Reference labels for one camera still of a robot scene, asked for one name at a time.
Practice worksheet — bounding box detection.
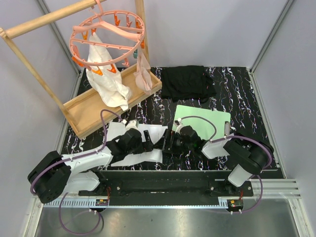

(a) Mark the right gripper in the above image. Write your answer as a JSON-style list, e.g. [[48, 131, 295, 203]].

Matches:
[[152, 128, 193, 155]]

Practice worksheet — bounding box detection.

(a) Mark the white paper sheet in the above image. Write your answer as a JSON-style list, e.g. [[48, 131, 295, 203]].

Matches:
[[107, 122, 162, 167]]

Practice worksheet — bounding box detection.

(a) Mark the green clipboard folder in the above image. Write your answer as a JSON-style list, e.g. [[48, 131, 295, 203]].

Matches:
[[174, 105, 231, 140]]

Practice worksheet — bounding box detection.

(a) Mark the printed paper sheet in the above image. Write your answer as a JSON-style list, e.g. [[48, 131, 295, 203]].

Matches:
[[138, 124, 168, 144]]

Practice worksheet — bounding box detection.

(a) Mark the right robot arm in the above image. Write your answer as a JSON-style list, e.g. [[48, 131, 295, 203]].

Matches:
[[155, 125, 274, 197]]

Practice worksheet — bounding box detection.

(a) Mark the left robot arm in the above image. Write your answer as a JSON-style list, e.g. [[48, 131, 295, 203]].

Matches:
[[27, 128, 154, 204]]

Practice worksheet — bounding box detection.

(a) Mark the metal clipboard clip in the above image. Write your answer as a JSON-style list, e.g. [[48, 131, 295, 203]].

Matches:
[[224, 121, 230, 136]]

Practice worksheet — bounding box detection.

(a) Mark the wooden rack with tray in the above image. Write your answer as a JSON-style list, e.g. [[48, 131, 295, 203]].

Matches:
[[0, 0, 162, 139]]

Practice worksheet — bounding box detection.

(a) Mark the black folded cloth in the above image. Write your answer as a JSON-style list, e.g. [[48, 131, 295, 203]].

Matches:
[[161, 65, 217, 102]]

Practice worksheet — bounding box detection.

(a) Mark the black marble mat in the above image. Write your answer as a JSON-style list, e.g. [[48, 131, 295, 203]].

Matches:
[[56, 66, 279, 171]]

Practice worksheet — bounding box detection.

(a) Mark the pink hanging cloth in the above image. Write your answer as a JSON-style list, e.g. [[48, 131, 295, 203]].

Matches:
[[134, 50, 153, 94]]

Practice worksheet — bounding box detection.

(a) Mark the white hanging cloth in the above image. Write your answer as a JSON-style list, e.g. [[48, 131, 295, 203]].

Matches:
[[86, 45, 132, 111]]

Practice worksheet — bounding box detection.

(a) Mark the pink round clip hanger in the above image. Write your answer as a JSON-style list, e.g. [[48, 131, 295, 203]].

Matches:
[[69, 0, 146, 75]]

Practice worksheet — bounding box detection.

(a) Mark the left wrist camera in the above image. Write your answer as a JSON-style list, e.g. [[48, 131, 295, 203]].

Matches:
[[125, 119, 139, 130]]

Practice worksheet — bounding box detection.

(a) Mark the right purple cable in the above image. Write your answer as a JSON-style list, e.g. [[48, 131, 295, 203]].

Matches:
[[180, 115, 274, 214]]

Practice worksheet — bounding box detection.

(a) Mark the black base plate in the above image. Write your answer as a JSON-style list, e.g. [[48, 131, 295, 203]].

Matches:
[[79, 170, 253, 207]]

